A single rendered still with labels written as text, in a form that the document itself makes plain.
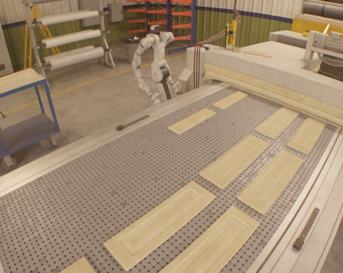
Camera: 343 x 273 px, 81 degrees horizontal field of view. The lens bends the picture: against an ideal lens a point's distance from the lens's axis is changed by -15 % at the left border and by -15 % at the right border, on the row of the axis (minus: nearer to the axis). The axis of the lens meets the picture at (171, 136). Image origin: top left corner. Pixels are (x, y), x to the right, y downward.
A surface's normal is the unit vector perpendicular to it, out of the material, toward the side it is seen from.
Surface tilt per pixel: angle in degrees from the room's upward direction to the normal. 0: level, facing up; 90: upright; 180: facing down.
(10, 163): 90
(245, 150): 0
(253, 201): 0
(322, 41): 90
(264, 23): 90
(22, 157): 0
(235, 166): 11
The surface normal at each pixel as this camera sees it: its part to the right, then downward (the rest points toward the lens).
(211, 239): -0.14, -0.89
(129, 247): -0.14, -0.73
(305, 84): -0.71, 0.40
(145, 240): 0.14, -0.73
